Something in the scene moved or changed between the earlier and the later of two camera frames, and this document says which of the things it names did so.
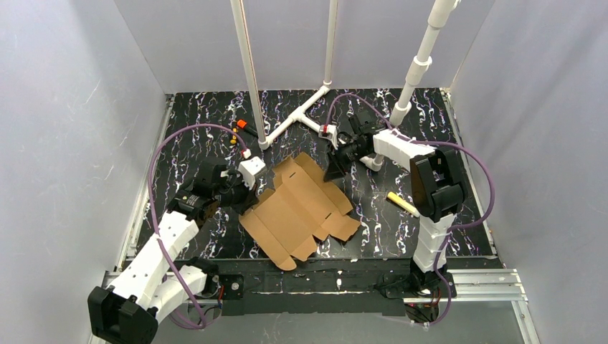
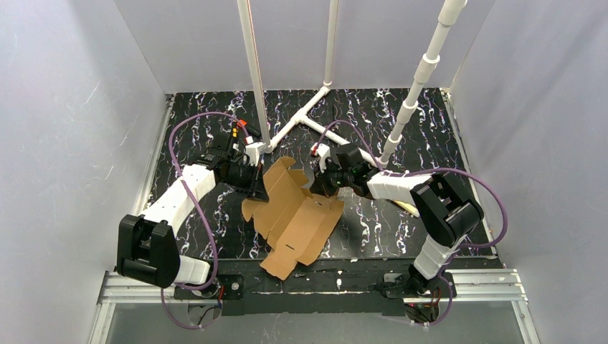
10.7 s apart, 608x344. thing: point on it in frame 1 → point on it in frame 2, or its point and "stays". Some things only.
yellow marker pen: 404,203 stays
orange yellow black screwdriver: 241,123 stays
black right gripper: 344,153 → 324,182
